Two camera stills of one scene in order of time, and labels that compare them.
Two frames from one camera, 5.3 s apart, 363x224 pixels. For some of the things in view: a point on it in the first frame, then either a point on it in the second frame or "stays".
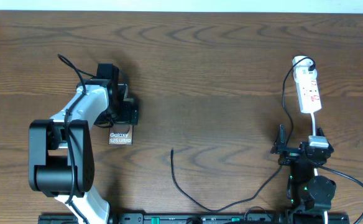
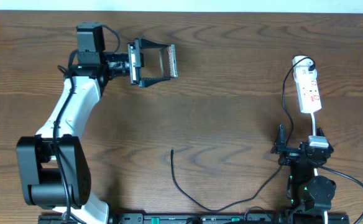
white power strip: [308, 94] stays
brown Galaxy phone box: [121, 134] → [169, 61]
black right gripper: [280, 144] stays
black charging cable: [311, 66] stays
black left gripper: [127, 117] → [135, 60]
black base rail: [188, 218] stays
